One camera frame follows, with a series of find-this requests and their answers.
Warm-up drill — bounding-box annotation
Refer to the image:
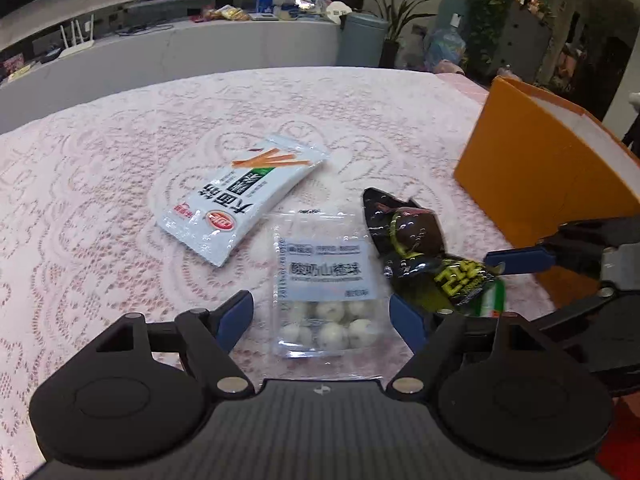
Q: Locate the black green snack packet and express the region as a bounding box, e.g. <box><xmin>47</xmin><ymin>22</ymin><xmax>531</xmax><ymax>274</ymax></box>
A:
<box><xmin>362</xmin><ymin>188</ymin><xmax>506</xmax><ymax>318</ymax></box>

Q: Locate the white spicy strip packet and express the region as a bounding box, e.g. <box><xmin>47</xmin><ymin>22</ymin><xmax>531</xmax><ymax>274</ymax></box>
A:
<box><xmin>157</xmin><ymin>136</ymin><xmax>329</xmax><ymax>268</ymax></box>

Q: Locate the clear yogurt hawthorn ball pack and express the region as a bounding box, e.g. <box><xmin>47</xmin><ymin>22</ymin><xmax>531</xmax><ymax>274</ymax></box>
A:
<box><xmin>271</xmin><ymin>210</ymin><xmax>388</xmax><ymax>359</ymax></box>

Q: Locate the orange cardboard box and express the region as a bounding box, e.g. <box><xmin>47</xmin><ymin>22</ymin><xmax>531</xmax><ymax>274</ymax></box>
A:
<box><xmin>454</xmin><ymin>78</ymin><xmax>639</xmax><ymax>307</ymax></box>

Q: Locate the white lace tablecloth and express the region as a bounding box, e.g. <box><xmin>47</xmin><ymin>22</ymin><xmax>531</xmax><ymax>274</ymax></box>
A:
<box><xmin>0</xmin><ymin>65</ymin><xmax>557</xmax><ymax>480</ymax></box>

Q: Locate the blue water jug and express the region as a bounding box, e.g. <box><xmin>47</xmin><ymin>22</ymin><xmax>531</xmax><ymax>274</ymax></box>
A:
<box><xmin>425</xmin><ymin>13</ymin><xmax>465</xmax><ymax>73</ymax></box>

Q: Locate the green ivy plant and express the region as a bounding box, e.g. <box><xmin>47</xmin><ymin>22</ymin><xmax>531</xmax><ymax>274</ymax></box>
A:
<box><xmin>465</xmin><ymin>0</ymin><xmax>514</xmax><ymax>77</ymax></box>

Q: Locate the grey TV console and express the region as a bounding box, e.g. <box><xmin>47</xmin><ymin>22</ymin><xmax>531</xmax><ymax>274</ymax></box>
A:
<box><xmin>0</xmin><ymin>21</ymin><xmax>341</xmax><ymax>133</ymax></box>

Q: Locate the potted snake plant right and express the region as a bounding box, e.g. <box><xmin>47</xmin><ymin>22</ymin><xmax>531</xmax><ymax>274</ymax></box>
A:
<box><xmin>373</xmin><ymin>0</ymin><xmax>435</xmax><ymax>68</ymax></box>

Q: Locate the grey trash bin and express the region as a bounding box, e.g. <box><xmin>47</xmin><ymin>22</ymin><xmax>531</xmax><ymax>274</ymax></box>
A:
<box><xmin>336</xmin><ymin>12</ymin><xmax>388</xmax><ymax>68</ymax></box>

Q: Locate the white wifi router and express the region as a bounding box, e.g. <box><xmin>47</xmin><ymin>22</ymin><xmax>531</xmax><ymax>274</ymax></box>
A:
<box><xmin>60</xmin><ymin>14</ymin><xmax>94</xmax><ymax>58</ymax></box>

